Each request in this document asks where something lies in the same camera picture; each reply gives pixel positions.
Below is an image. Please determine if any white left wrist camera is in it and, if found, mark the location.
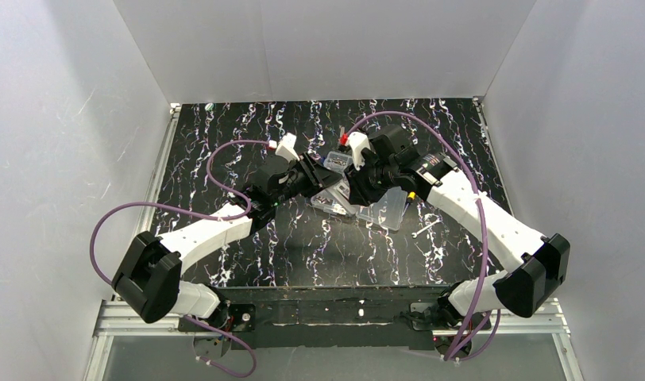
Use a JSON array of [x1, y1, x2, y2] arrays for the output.
[[268, 133, 299, 162]]

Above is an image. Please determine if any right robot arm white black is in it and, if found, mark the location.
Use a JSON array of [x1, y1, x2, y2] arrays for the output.
[[341, 125, 570, 321]]

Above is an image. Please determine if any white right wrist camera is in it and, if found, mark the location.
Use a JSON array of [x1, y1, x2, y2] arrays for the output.
[[340, 132, 372, 171]]

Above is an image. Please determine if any small silver wrench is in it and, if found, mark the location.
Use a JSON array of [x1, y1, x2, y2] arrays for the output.
[[411, 220, 441, 239]]

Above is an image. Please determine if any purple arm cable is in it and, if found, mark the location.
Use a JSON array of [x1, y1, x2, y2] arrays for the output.
[[88, 139, 281, 379], [346, 111, 503, 363]]

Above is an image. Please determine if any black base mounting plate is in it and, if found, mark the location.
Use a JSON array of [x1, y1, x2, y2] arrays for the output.
[[205, 286, 460, 350]]

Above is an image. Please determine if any clear plastic screw organizer box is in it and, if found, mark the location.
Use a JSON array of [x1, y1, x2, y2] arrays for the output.
[[310, 151, 407, 231]]

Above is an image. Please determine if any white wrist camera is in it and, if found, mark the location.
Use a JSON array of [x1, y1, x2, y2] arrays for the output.
[[268, 133, 299, 162], [340, 132, 372, 171]]

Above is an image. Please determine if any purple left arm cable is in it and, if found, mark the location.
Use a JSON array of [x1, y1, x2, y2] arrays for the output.
[[88, 139, 281, 379]]

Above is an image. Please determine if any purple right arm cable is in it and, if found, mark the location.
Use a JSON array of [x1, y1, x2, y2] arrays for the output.
[[346, 111, 503, 363]]

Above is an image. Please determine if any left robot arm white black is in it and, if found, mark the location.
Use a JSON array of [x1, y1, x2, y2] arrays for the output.
[[111, 154, 342, 323]]

